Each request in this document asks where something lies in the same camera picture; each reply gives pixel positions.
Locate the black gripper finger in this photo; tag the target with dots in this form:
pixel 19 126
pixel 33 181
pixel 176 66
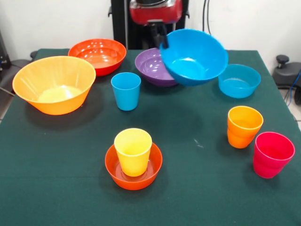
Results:
pixel 165 38
pixel 155 34

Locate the grey black floor base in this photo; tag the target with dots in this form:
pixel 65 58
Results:
pixel 289 75
pixel 16 68

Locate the small red bowl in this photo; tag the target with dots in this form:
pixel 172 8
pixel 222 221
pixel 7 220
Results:
pixel 134 183

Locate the large blue bowl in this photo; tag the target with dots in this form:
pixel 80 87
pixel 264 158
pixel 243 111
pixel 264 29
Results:
pixel 195 61

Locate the small blue bowl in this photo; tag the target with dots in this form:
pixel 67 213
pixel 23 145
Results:
pixel 238 87

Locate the dark green tablecloth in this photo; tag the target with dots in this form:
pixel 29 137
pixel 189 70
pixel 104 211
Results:
pixel 150 202

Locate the orange cup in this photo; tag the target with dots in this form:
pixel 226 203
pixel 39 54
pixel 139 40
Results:
pixel 242 134

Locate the yellow cup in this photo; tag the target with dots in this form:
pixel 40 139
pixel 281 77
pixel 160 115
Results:
pixel 132 157

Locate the large red bowl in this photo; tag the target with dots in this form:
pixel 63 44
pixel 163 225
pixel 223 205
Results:
pixel 98 54

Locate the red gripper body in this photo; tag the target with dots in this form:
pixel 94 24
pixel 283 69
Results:
pixel 155 15

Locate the large orange bowl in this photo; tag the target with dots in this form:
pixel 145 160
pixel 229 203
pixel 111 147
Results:
pixel 54 80

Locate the pink cup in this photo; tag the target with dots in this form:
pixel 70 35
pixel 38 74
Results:
pixel 270 160

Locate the blue cup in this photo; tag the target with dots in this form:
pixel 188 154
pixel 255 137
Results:
pixel 125 94

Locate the black computer tower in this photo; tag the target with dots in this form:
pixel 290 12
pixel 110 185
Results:
pixel 2 54

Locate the purple bowl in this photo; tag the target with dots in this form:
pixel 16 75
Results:
pixel 150 68

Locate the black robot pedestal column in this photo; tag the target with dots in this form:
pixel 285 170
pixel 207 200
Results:
pixel 120 23

